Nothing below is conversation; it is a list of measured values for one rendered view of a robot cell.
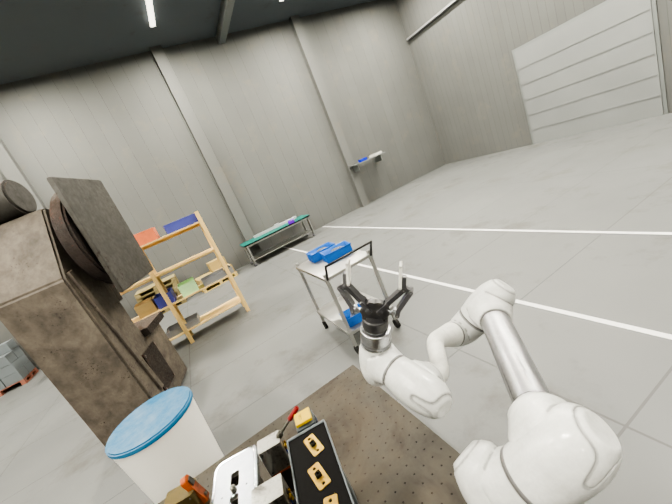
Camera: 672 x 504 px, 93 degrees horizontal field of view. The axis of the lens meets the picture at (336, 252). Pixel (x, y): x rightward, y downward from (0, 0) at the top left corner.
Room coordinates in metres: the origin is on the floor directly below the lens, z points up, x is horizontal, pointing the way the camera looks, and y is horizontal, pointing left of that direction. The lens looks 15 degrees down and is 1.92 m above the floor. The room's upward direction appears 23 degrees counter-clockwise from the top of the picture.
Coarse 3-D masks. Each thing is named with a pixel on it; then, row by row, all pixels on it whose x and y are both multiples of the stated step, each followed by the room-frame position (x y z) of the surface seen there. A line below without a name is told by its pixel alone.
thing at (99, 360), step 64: (0, 192) 3.41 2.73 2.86; (64, 192) 3.39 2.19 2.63; (0, 256) 3.29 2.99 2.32; (64, 256) 3.35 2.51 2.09; (128, 256) 3.84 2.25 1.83; (0, 320) 3.08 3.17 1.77; (64, 320) 3.14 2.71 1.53; (128, 320) 3.69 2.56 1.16; (64, 384) 3.11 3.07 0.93; (128, 384) 3.19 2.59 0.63
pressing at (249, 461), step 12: (240, 456) 1.10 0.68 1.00; (252, 456) 1.07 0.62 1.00; (216, 468) 1.09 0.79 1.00; (228, 468) 1.06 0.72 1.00; (240, 468) 1.04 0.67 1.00; (252, 468) 1.01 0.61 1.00; (216, 480) 1.03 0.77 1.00; (228, 480) 1.00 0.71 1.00; (240, 480) 0.98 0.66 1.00; (252, 480) 0.96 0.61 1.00; (216, 492) 0.97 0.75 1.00; (228, 492) 0.95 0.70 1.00; (240, 492) 0.93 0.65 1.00
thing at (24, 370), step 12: (0, 348) 7.52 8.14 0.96; (12, 348) 7.64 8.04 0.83; (0, 360) 7.21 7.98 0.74; (12, 360) 7.36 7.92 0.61; (24, 360) 7.72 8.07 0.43; (0, 372) 7.16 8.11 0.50; (12, 372) 7.22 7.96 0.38; (24, 372) 7.43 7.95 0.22; (36, 372) 7.78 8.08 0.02; (0, 384) 7.11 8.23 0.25; (12, 384) 7.18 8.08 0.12; (0, 396) 7.06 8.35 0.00
